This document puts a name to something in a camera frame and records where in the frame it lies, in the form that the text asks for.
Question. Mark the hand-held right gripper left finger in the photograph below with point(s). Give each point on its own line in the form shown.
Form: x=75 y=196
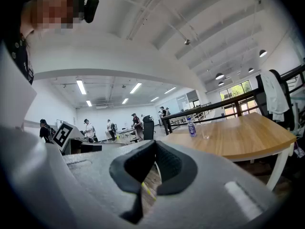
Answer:
x=95 y=175

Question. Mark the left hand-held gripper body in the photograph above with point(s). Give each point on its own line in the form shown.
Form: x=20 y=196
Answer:
x=64 y=135

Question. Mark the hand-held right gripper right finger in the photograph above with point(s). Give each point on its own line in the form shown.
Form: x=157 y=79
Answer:
x=214 y=187

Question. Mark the clear drinking glass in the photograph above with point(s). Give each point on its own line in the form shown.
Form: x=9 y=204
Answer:
x=206 y=133

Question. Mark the group of ceiling tube lights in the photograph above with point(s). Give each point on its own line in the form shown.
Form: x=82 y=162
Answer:
x=81 y=86

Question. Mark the blue-capped plastic water bottle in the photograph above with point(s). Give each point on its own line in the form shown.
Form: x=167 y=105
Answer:
x=191 y=128

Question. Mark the black high-back chair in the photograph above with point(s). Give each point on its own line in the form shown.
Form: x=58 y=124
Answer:
x=148 y=128

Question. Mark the black metal railing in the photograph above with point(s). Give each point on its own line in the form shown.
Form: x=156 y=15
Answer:
x=214 y=105

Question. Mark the person's black buttoned top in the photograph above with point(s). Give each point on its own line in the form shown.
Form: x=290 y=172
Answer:
x=22 y=58

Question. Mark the large window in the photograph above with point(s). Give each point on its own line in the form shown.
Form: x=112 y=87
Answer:
x=236 y=93

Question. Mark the dome pendant lamp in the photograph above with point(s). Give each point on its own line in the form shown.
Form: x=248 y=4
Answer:
x=262 y=53
x=251 y=69
x=221 y=83
x=219 y=76

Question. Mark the white garment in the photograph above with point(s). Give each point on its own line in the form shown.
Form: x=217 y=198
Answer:
x=274 y=96

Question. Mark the black office chair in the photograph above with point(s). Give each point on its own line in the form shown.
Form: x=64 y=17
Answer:
x=286 y=96

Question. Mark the person's face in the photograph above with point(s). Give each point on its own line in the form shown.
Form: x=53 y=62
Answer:
x=52 y=8

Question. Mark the small ceiling fixture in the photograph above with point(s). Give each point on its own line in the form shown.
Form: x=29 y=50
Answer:
x=187 y=42

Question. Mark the black head-worn camera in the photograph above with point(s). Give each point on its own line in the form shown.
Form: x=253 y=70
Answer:
x=91 y=9

